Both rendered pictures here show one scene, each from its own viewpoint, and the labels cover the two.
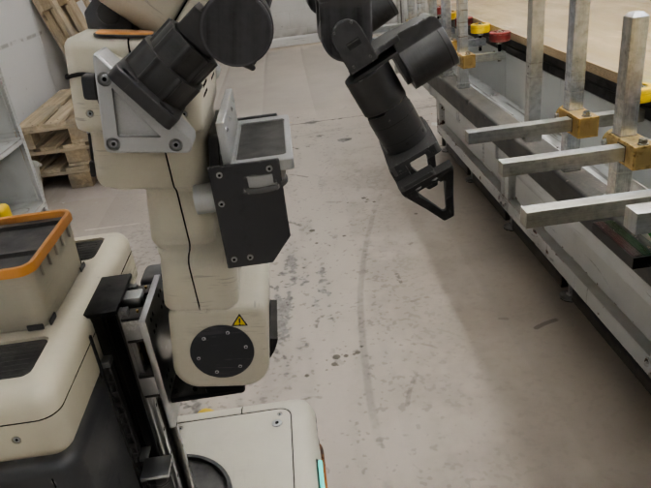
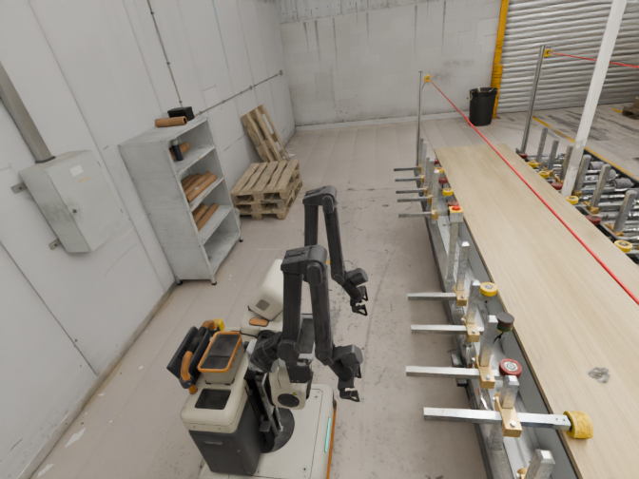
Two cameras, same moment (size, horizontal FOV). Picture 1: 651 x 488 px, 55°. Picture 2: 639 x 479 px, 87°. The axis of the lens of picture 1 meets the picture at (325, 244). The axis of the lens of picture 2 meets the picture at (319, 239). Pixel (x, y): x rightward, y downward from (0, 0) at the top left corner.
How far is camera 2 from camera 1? 0.88 m
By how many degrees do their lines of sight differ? 13
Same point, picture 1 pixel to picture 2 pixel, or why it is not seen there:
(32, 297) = (226, 376)
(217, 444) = not seen: hidden behind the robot
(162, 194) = not seen: hidden behind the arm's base
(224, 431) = not seen: hidden behind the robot
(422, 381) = (388, 371)
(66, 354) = (236, 399)
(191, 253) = (279, 372)
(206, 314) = (283, 390)
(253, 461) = (303, 413)
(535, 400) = (435, 393)
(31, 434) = (223, 428)
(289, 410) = (321, 391)
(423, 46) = (349, 359)
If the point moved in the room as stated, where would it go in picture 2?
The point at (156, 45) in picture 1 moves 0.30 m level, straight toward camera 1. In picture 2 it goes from (264, 348) to (255, 434)
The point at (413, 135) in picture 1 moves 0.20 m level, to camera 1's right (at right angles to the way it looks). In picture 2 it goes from (346, 378) to (403, 382)
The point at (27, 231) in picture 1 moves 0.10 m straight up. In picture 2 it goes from (227, 339) to (222, 325)
